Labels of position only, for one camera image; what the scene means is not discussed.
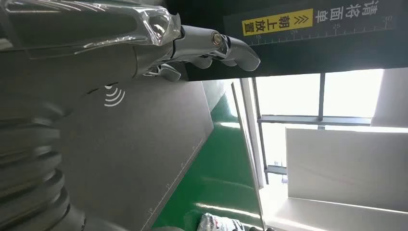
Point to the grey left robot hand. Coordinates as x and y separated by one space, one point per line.
79 41

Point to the grey printed plastic mailer package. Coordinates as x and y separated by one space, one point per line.
220 223

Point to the green conveyor belt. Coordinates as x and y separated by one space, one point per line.
216 165

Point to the aluminium conveyor frame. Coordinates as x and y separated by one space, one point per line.
248 134

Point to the yellow label on post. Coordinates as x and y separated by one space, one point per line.
277 22

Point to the grey window frame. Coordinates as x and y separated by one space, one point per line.
320 119

